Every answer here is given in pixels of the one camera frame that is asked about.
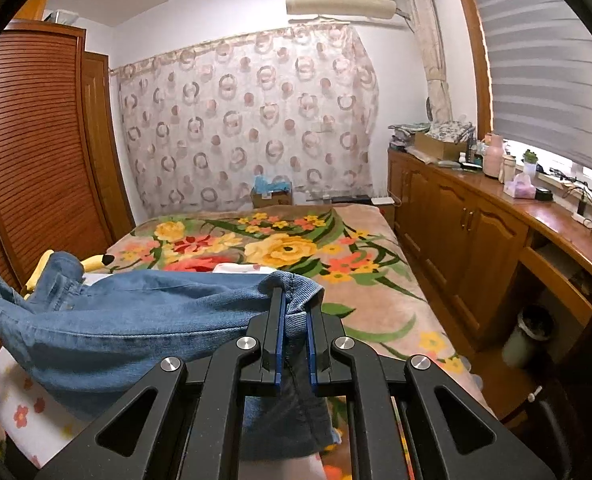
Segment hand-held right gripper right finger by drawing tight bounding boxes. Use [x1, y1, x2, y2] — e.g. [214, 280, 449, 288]
[303, 300, 559, 480]

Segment pink bottle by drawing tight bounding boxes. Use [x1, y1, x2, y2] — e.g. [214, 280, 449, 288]
[483, 132, 506, 179]

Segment grey striped window blind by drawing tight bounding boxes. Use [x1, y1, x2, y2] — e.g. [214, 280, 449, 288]
[463, 0, 592, 182]

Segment white trash bin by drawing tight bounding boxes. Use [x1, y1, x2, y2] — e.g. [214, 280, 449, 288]
[500, 305, 555, 369]

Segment stack of folded cloths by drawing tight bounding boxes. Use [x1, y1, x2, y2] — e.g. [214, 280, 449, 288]
[388, 122, 431, 150]

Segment yellow plush toy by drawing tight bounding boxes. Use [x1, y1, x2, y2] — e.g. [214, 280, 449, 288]
[23, 249, 116, 302]

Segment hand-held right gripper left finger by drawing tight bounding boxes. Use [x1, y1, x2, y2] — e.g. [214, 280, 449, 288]
[35, 285, 289, 480]

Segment floral fleece blanket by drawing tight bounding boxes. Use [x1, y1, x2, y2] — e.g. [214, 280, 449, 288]
[105, 205, 487, 480]

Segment wooden window frame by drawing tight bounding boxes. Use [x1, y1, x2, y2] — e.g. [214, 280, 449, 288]
[448, 0, 497, 133]

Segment pink tissue pack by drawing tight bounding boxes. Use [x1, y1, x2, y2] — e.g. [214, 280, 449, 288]
[504, 174, 538, 199]

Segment wooden cabinet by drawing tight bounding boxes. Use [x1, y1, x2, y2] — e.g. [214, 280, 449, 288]
[387, 145, 592, 426]

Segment circle patterned sheer curtain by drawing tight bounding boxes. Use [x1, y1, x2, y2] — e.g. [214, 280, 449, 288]
[110, 24, 381, 218]

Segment white strawberry print sheet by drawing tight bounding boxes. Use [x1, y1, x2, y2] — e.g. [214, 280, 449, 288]
[0, 270, 327, 480]

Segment black cables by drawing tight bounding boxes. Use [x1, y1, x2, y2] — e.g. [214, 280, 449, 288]
[550, 167, 592, 237]

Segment floral patterned cloth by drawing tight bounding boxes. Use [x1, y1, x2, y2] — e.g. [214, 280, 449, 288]
[428, 119, 476, 142]

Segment blue cloth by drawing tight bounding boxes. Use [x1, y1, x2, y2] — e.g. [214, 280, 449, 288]
[253, 175, 290, 194]

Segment open cardboard box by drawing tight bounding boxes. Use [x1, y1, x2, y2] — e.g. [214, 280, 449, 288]
[413, 130, 469, 161]

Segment small cardboard box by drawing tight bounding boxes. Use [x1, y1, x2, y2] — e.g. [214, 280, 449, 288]
[251, 185, 294, 209]

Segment wooden louvred wardrobe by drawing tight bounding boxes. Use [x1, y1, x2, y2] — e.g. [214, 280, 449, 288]
[0, 19, 137, 396]

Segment white jar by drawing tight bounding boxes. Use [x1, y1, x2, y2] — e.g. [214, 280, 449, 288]
[498, 154, 518, 184]

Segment blue denim pants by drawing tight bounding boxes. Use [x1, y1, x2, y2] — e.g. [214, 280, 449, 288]
[0, 252, 343, 462]

